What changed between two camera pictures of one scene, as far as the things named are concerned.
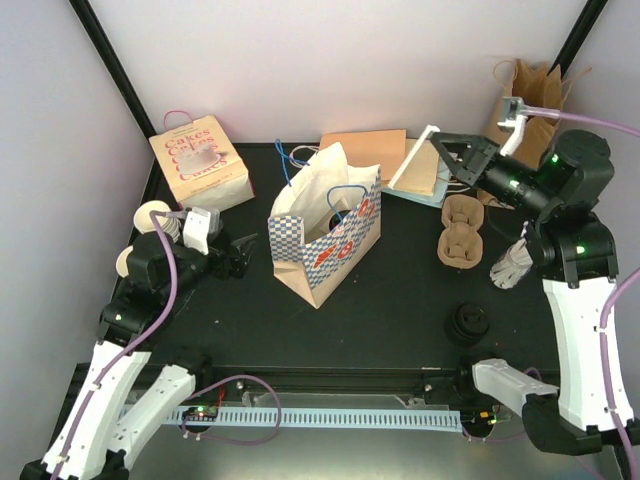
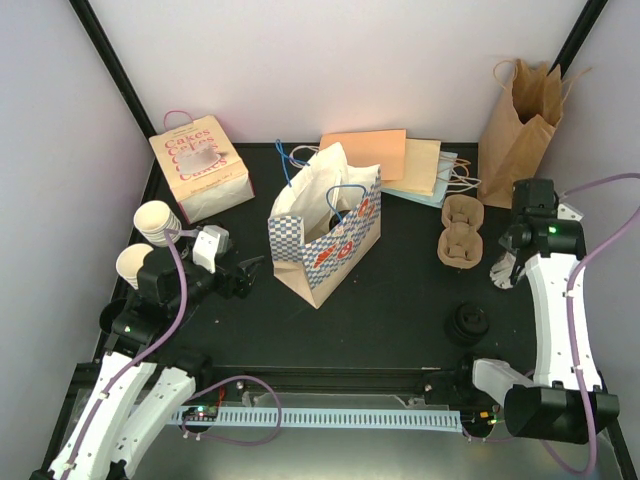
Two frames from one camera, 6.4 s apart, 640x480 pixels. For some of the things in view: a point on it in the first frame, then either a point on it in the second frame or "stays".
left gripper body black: (223, 268) → (228, 288)
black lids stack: (466, 325) stays
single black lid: (335, 219) stays
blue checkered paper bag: (327, 218) stays
